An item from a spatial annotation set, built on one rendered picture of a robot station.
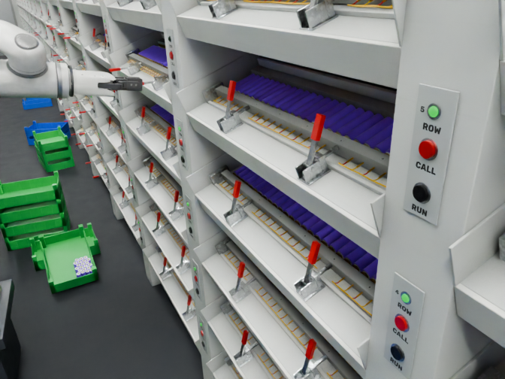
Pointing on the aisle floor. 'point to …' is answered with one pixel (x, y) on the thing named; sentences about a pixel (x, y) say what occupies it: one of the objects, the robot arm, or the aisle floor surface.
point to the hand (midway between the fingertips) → (133, 83)
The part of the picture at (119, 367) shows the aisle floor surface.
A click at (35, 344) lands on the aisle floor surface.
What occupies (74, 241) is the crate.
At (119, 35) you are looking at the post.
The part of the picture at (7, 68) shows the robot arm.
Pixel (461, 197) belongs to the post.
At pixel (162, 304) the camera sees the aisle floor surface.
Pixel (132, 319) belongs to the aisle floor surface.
